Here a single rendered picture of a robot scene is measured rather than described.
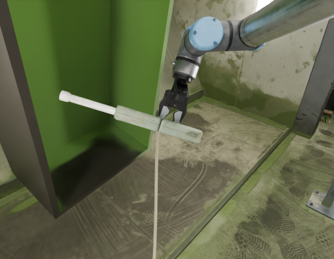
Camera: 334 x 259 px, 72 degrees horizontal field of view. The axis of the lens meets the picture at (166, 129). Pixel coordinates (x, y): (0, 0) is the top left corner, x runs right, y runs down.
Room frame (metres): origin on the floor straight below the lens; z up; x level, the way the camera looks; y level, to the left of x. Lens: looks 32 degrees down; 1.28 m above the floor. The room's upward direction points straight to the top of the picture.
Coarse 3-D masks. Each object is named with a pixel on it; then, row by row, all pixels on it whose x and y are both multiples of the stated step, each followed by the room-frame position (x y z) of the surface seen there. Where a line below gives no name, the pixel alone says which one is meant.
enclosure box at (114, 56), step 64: (0, 0) 0.52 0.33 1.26; (64, 0) 1.02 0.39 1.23; (128, 0) 1.13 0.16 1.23; (0, 64) 0.57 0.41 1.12; (64, 64) 1.03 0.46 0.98; (128, 64) 1.16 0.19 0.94; (0, 128) 0.73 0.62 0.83; (64, 128) 1.03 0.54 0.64; (128, 128) 1.19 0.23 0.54; (64, 192) 0.74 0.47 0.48
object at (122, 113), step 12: (60, 96) 0.66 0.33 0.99; (72, 96) 0.67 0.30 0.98; (96, 108) 0.67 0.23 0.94; (108, 108) 0.67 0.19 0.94; (120, 108) 0.67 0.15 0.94; (120, 120) 0.66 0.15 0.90; (132, 120) 0.66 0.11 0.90; (144, 120) 0.66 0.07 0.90; (156, 120) 0.67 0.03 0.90; (168, 120) 0.68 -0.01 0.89; (168, 132) 0.66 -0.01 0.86; (180, 132) 0.66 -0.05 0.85; (192, 132) 0.67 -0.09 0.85
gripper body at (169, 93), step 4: (172, 76) 0.81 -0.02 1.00; (176, 76) 0.79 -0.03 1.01; (180, 76) 0.78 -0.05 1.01; (184, 76) 0.78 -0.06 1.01; (180, 80) 0.79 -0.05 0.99; (184, 80) 0.80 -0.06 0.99; (188, 80) 0.78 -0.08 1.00; (172, 88) 0.81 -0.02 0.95; (168, 92) 0.76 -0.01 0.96; (172, 92) 0.75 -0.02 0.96; (168, 96) 0.75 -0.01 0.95; (172, 96) 0.75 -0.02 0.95; (168, 100) 0.74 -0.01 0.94; (172, 100) 0.74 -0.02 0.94; (168, 104) 0.75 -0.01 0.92; (172, 104) 0.74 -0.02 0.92; (176, 104) 0.74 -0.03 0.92; (180, 104) 0.74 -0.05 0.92; (184, 104) 0.74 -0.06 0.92; (176, 108) 0.74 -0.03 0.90
